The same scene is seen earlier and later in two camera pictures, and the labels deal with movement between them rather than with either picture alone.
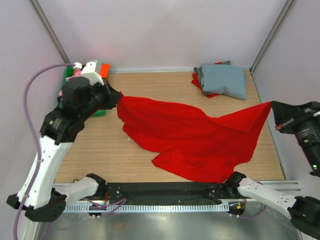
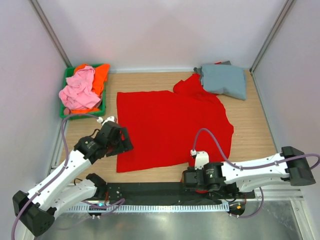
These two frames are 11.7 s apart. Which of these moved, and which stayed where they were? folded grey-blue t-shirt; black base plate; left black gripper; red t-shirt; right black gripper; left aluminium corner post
Moved: red t-shirt; left black gripper; right black gripper
Stayed: left aluminium corner post; folded grey-blue t-shirt; black base plate
